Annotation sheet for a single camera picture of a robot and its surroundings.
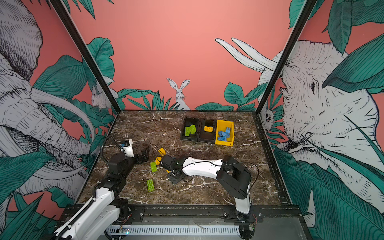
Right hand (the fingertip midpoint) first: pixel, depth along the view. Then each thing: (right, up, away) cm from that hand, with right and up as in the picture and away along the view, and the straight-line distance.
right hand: (174, 177), depth 83 cm
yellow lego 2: (+21, +27, +24) cm, 42 cm away
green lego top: (+6, +25, +21) cm, 34 cm away
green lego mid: (-14, +4, +7) cm, 16 cm away
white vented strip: (-13, -21, -13) cm, 28 cm away
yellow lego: (-10, +13, +12) cm, 20 cm away
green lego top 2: (+10, +27, +24) cm, 38 cm away
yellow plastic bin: (+32, +29, +28) cm, 51 cm away
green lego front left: (-13, -4, -1) cm, 14 cm away
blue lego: (+35, +26, +21) cm, 49 cm away
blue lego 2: (+31, +24, +21) cm, 44 cm away
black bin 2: (+8, +26, +24) cm, 37 cm away
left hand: (-18, +19, -2) cm, 26 cm away
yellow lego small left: (-11, +8, +8) cm, 16 cm away
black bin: (+20, +21, +22) cm, 37 cm away
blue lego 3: (+31, +20, +18) cm, 41 cm away
